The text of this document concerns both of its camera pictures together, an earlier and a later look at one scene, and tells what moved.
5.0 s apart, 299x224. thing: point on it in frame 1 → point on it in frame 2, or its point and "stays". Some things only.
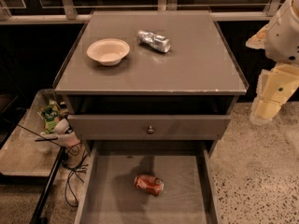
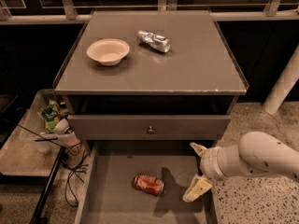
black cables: x=75 y=161 stays
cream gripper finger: x=258 y=40 → x=200 y=149
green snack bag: x=49 y=113 stays
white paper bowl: x=108 y=51 stays
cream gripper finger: x=274 y=88 → x=198 y=186
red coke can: x=149 y=184 stays
